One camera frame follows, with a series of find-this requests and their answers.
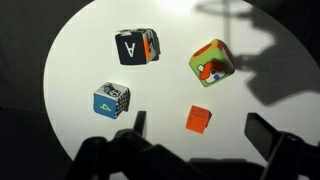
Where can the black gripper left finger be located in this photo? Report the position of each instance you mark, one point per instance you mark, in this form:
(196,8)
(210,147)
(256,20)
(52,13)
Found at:
(140,122)

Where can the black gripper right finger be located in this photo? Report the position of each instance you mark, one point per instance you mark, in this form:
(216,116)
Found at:
(261,135)

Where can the black soft letter A block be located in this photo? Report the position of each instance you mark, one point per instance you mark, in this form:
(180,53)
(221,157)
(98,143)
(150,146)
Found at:
(130,49)

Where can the blue soft number 4 block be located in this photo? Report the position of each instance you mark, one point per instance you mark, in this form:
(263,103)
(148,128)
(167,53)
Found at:
(107,104)

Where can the small orange wooden cube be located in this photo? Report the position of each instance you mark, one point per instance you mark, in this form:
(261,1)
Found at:
(196,119)

